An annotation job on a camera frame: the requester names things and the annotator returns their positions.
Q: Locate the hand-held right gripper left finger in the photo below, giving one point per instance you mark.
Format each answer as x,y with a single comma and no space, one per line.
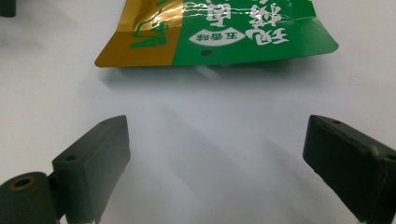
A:
93,161

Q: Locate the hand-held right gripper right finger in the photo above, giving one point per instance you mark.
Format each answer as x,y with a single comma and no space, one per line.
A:
351,168

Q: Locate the green and gold snack packet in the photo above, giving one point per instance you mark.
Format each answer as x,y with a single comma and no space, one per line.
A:
227,34

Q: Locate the dark object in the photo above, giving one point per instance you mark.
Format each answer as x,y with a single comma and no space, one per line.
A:
7,7

